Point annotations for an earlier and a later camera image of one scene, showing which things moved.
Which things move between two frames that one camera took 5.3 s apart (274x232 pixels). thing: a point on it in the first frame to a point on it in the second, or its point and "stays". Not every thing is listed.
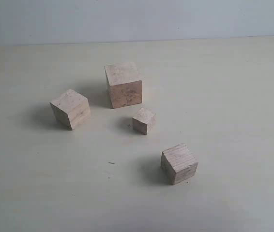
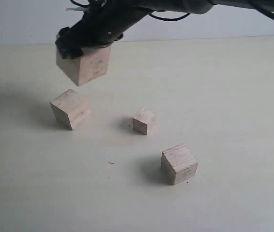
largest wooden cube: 124,84 to 93,64
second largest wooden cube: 71,108 stays
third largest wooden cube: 178,164 stays
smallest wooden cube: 143,120 stays
